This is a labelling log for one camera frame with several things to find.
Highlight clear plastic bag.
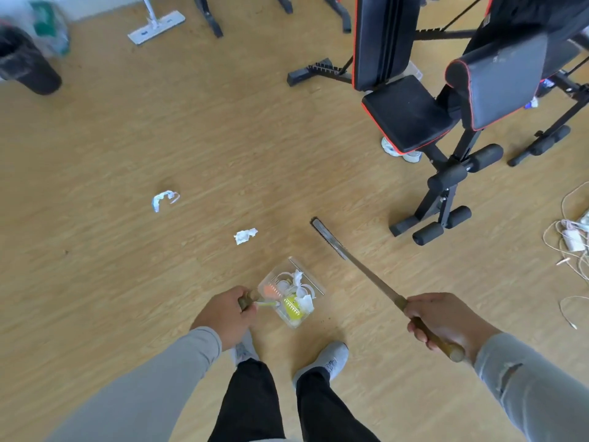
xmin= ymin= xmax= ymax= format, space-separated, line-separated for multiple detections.
xmin=0 ymin=0 xmax=71 ymax=58

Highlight crumpled white blue wrapper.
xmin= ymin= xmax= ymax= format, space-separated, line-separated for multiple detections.
xmin=152 ymin=190 xmax=180 ymax=213

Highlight tangled white cable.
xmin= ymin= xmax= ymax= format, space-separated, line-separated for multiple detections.
xmin=543 ymin=181 xmax=589 ymax=283

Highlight black trash bin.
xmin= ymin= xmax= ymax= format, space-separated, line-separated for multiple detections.
xmin=0 ymin=24 xmax=63 ymax=95

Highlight person's left leg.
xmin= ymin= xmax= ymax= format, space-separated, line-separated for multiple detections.
xmin=208 ymin=359 xmax=286 ymax=442

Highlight yellow-green wrapper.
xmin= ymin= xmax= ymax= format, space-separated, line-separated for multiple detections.
xmin=282 ymin=294 xmax=305 ymax=322

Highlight loose white cable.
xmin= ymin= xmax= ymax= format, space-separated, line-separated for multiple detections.
xmin=559 ymin=296 xmax=589 ymax=329

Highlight person's right leg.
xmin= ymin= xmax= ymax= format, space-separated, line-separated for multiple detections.
xmin=294 ymin=367 xmax=380 ymax=442

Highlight person's left hand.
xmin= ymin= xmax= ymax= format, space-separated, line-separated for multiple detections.
xmin=190 ymin=285 xmax=259 ymax=351

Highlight person's left forearm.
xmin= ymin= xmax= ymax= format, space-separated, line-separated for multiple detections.
xmin=48 ymin=327 xmax=222 ymax=442

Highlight person's leg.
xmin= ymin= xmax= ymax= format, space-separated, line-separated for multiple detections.
xmin=294 ymin=367 xmax=380 ymax=442
xmin=208 ymin=359 xmax=286 ymax=442

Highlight white sneaker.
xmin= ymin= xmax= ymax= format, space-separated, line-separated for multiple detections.
xmin=381 ymin=137 xmax=423 ymax=164

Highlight person's grey right shoe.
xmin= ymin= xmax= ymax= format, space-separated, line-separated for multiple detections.
xmin=292 ymin=341 xmax=349 ymax=389

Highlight white flat mop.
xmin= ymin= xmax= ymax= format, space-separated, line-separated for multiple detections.
xmin=127 ymin=0 xmax=187 ymax=45

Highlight long stick with wooden handle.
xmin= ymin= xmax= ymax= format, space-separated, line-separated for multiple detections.
xmin=310 ymin=217 xmax=466 ymax=363

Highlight person's right hand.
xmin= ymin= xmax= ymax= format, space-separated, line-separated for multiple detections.
xmin=403 ymin=293 xmax=502 ymax=364

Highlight person's grey left shoe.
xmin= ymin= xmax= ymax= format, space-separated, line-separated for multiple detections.
xmin=230 ymin=330 xmax=260 ymax=368

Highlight clear plastic dustpan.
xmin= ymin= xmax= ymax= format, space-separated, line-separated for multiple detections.
xmin=238 ymin=257 xmax=326 ymax=328

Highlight white paper scraps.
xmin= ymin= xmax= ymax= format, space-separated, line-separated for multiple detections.
xmin=276 ymin=270 xmax=316 ymax=313

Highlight person's right forearm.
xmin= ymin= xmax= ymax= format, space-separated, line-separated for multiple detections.
xmin=474 ymin=333 xmax=589 ymax=442

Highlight black weight bench red trim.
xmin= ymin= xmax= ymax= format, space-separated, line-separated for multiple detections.
xmin=416 ymin=0 xmax=589 ymax=167
xmin=287 ymin=0 xmax=504 ymax=246

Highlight person's grey shoe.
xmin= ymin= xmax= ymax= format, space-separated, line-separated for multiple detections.
xmin=230 ymin=330 xmax=260 ymax=368
xmin=292 ymin=341 xmax=349 ymax=389

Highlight white charger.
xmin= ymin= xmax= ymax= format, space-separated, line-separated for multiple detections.
xmin=562 ymin=227 xmax=586 ymax=253

